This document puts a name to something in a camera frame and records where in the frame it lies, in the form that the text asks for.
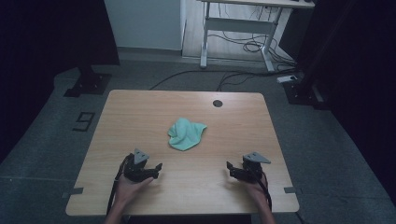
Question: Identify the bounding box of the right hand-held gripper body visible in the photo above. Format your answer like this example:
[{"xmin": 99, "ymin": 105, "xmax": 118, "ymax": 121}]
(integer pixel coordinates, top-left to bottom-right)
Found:
[{"xmin": 237, "ymin": 151, "xmax": 272, "ymax": 184}]

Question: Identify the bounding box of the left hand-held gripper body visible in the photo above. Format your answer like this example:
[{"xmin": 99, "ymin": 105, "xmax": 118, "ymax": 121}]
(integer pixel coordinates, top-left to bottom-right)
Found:
[{"xmin": 123, "ymin": 147, "xmax": 157, "ymax": 183}]

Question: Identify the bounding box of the light green microfibre cloth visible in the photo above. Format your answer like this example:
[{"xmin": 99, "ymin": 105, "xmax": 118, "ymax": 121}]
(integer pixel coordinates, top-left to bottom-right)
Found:
[{"xmin": 167, "ymin": 117, "xmax": 208, "ymax": 152}]

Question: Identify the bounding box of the person's right hand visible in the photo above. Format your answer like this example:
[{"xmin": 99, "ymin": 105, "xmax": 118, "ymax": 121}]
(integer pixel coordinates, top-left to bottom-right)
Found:
[{"xmin": 245, "ymin": 175, "xmax": 271, "ymax": 207}]

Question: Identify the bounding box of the person's left hand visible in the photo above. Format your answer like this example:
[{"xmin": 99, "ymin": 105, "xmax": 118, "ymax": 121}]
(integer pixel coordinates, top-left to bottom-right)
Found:
[{"xmin": 114, "ymin": 175, "xmax": 155, "ymax": 207}]

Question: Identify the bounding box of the grey tape strip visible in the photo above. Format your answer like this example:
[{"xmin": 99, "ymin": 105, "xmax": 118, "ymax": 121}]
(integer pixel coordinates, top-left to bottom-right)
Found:
[
  {"xmin": 283, "ymin": 186, "xmax": 303, "ymax": 195},
  {"xmin": 61, "ymin": 187, "xmax": 85, "ymax": 199}
]

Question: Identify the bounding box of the black stand with long base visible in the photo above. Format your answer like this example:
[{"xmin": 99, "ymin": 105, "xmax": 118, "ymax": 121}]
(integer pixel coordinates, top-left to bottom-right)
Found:
[{"xmin": 282, "ymin": 18, "xmax": 332, "ymax": 110}]

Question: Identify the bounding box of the black stand with square base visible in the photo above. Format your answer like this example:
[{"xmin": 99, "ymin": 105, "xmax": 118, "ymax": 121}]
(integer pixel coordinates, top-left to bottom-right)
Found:
[{"xmin": 63, "ymin": 63, "xmax": 113, "ymax": 98}]

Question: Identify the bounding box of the white power strip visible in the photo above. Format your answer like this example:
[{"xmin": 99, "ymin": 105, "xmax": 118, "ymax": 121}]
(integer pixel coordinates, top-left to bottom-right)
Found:
[{"xmin": 276, "ymin": 75, "xmax": 299, "ymax": 85}]

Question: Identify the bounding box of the dark curtain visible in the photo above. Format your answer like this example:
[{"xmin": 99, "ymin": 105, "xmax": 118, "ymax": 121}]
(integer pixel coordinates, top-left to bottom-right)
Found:
[
  {"xmin": 0, "ymin": 0, "xmax": 121, "ymax": 164},
  {"xmin": 279, "ymin": 0, "xmax": 396, "ymax": 199}
]

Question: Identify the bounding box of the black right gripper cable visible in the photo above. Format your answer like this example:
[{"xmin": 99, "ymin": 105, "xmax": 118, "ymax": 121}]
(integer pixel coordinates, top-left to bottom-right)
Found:
[{"xmin": 254, "ymin": 170, "xmax": 274, "ymax": 213}]

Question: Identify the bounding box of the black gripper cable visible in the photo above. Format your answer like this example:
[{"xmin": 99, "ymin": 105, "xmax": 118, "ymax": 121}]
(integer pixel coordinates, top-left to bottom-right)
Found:
[
  {"xmin": 106, "ymin": 153, "xmax": 132, "ymax": 217},
  {"xmin": 254, "ymin": 170, "xmax": 274, "ymax": 213}
]

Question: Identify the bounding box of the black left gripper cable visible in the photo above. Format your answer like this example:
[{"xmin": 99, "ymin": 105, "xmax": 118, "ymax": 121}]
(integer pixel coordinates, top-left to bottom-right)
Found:
[{"xmin": 106, "ymin": 153, "xmax": 132, "ymax": 217}]

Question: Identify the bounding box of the short black floor cable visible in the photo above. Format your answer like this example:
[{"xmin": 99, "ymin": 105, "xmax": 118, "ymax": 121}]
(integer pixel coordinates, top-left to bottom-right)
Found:
[{"xmin": 216, "ymin": 72, "xmax": 254, "ymax": 92}]

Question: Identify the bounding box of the long black floor cable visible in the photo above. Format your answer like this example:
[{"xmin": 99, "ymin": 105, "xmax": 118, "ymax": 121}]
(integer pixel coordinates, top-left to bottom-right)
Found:
[{"xmin": 148, "ymin": 68, "xmax": 298, "ymax": 91}]

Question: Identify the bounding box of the tangle of black cables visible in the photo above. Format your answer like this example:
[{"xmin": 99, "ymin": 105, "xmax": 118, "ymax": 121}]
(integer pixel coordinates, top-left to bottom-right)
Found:
[{"xmin": 207, "ymin": 3, "xmax": 297, "ymax": 68}]

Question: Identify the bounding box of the white metal desk frame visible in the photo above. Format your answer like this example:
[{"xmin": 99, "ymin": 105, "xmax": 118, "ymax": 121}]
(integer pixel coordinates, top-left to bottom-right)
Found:
[{"xmin": 197, "ymin": 0, "xmax": 316, "ymax": 74}]

